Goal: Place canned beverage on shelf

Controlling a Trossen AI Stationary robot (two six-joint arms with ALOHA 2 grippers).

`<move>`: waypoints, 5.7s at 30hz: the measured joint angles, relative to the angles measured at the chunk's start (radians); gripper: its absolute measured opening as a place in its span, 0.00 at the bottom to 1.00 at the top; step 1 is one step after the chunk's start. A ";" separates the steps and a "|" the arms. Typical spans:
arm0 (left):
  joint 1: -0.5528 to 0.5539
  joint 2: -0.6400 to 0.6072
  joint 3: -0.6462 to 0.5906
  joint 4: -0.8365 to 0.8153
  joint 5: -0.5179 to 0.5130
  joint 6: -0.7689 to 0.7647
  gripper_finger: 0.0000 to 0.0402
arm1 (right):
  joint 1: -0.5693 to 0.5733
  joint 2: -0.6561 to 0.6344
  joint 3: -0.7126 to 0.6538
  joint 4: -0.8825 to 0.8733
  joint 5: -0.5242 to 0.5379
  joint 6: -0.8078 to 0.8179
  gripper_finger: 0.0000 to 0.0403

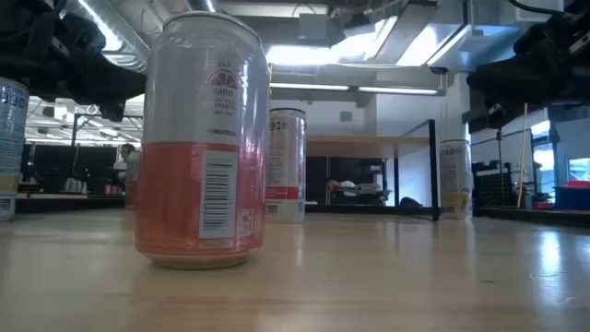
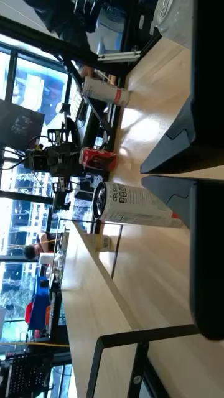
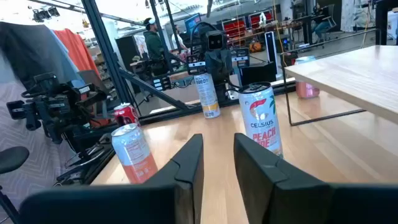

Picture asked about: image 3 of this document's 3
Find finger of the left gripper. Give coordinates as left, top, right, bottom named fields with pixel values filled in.
left=205, top=53, right=219, bottom=85
left=217, top=51, right=233, bottom=85

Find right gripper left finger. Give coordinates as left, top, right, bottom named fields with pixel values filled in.
left=17, top=133, right=205, bottom=224

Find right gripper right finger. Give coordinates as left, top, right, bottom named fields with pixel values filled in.
left=233, top=133, right=398, bottom=224

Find white tall can yellow print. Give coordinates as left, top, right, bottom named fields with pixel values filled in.
left=193, top=73, right=221, bottom=119

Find orange and white seltzer can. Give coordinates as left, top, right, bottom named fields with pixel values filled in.
left=111, top=123, right=159, bottom=185

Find white Celsius peach can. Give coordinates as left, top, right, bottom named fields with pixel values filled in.
left=238, top=82, right=284, bottom=158

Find pink beverage can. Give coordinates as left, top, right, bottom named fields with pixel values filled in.
left=294, top=55, right=321, bottom=100

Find red soda can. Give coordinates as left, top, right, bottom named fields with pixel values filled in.
left=113, top=102, right=141, bottom=128

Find wooden shelf black metal legs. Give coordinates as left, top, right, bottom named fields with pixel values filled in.
left=279, top=28, right=398, bottom=127

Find black box case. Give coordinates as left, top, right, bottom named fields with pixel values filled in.
left=239, top=62, right=277, bottom=86

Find red storage bin rack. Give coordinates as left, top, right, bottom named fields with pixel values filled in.
left=248, top=11, right=274, bottom=29
left=222, top=17, right=248, bottom=40

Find black tower white trim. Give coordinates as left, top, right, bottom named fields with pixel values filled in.
left=264, top=30, right=279, bottom=75

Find person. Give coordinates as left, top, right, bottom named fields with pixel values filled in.
left=170, top=24, right=189, bottom=54
left=142, top=17, right=169, bottom=75
left=310, top=2, right=332, bottom=40

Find blue lit monitor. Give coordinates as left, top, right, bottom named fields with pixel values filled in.
left=184, top=12, right=202, bottom=34

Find black cabinet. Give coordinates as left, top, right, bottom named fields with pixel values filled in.
left=114, top=35, right=141, bottom=72

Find white hanging sheet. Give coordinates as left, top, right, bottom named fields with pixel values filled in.
left=340, top=0, right=374, bottom=34

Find orange hanging cloth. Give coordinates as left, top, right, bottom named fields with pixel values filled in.
left=53, top=28, right=100, bottom=77

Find black stool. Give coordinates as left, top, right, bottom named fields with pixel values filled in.
left=0, top=146, right=30, bottom=224

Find black studio light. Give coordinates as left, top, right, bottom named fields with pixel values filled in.
left=32, top=6, right=61, bottom=23

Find dark hanging cloth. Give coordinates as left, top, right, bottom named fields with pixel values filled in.
left=0, top=21, right=74, bottom=91

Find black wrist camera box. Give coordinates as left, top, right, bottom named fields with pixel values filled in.
left=205, top=30, right=226, bottom=52

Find black aluminium station frame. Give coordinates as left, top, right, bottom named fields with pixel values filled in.
left=80, top=0, right=296, bottom=125

